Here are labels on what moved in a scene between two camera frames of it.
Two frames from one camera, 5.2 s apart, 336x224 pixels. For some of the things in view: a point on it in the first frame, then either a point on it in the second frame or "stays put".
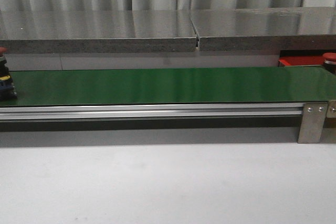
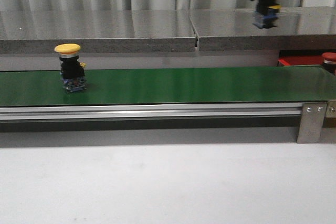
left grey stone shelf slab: (51, 31) stays put
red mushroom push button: (329, 62) stays put
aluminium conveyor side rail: (54, 112) stays put
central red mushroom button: (7, 91) to (267, 10)
